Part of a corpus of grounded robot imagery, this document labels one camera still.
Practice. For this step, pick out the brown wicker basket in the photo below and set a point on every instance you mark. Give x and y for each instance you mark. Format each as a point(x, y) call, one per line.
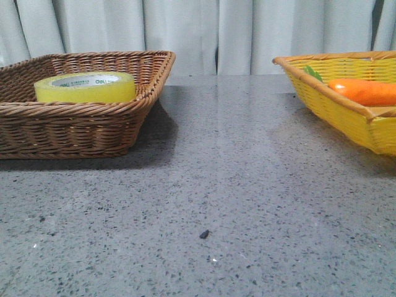
point(33, 130)

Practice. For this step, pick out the white curtain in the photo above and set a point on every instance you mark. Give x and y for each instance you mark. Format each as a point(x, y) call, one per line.
point(208, 37)

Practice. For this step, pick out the small black debris chip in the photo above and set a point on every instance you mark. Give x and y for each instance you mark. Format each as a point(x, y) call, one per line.
point(204, 234)

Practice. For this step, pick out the yellow tape roll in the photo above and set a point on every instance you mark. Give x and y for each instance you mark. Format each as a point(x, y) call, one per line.
point(87, 87)

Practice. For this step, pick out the yellow wicker basket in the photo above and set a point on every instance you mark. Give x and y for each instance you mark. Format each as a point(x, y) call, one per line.
point(370, 127)

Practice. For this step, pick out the orange toy carrot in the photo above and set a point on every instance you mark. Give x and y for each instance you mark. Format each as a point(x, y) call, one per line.
point(363, 92)

